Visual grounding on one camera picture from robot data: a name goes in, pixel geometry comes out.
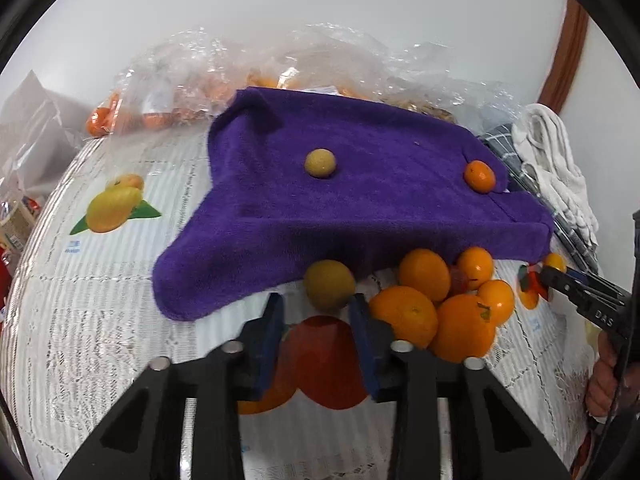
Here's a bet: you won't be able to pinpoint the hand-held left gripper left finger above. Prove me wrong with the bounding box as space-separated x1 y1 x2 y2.
57 292 286 480

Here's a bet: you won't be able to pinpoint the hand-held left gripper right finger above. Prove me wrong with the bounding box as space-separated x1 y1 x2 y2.
348 294 573 480

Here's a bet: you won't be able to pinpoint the brown door frame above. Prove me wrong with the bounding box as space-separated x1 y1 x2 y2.
537 0 592 111

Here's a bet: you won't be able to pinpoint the purple towel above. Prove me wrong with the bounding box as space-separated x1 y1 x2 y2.
151 86 556 322

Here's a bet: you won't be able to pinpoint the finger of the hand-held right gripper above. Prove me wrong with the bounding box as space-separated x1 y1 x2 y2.
567 269 630 298
541 266 596 317

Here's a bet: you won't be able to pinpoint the white towel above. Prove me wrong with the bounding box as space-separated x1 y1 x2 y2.
511 103 600 248

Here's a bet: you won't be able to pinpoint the lace fruit-print tablecloth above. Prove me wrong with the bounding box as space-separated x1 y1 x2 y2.
0 110 640 480

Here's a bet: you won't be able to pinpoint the clear plastic bag of oranges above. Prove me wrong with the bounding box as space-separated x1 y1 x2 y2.
85 55 218 138
200 22 396 103

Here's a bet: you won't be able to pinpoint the white plastic bags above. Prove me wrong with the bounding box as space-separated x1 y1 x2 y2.
0 70 92 196

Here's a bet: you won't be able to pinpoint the red hawthorn fruit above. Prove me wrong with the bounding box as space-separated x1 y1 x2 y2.
448 266 471 295

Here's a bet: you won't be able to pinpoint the person's right hand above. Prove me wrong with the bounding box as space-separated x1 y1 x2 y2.
585 330 624 418

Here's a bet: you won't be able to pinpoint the small orange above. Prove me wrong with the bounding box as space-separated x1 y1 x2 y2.
464 159 497 194
456 246 495 292

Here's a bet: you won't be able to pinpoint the clear plastic bag of longans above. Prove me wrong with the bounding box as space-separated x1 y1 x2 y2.
380 42 523 126

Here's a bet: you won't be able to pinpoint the longan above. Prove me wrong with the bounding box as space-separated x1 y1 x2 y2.
304 148 337 180
304 259 357 312

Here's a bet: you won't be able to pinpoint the red packet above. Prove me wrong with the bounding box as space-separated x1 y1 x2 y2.
0 247 17 306

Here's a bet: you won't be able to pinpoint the grey checked cloth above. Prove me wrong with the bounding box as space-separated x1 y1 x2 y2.
479 122 601 273

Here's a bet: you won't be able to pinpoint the black cable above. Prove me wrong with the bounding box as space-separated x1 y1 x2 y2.
582 340 632 480

